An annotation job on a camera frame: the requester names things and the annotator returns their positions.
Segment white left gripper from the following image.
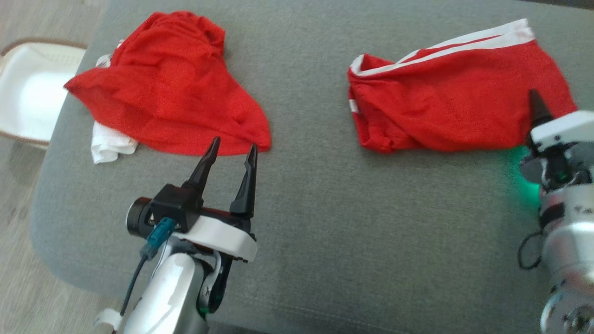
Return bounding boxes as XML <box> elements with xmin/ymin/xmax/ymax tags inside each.
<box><xmin>171</xmin><ymin>136</ymin><xmax>258</xmax><ymax>264</ymax></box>

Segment red shorts with white stripes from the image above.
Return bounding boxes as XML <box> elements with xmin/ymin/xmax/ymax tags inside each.
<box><xmin>347</xmin><ymin>19</ymin><xmax>578</xmax><ymax>154</ymax></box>

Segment red white basketball jersey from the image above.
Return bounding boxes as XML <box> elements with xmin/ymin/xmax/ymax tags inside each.
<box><xmin>64</xmin><ymin>10</ymin><xmax>272</xmax><ymax>164</ymax></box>

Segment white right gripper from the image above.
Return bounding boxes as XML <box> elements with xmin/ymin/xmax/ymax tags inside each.
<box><xmin>519</xmin><ymin>89</ymin><xmax>594</xmax><ymax>191</ymax></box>

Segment grey fabric sofa seat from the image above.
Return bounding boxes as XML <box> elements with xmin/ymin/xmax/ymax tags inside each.
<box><xmin>30</xmin><ymin>0</ymin><xmax>594</xmax><ymax>334</ymax></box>

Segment white laundry basket brown rim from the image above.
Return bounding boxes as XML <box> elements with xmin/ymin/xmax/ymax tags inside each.
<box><xmin>0</xmin><ymin>38</ymin><xmax>88</xmax><ymax>149</ymax></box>

